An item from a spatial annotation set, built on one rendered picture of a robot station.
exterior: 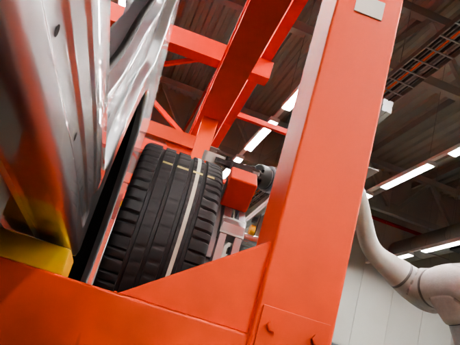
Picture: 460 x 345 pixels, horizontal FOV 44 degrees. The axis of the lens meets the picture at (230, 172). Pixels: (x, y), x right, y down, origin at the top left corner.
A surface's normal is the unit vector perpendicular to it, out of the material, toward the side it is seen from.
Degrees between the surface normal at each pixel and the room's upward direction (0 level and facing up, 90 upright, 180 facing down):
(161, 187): 66
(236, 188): 135
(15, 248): 90
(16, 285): 90
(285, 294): 90
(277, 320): 90
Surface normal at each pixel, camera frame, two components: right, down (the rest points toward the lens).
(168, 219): 0.26, -0.43
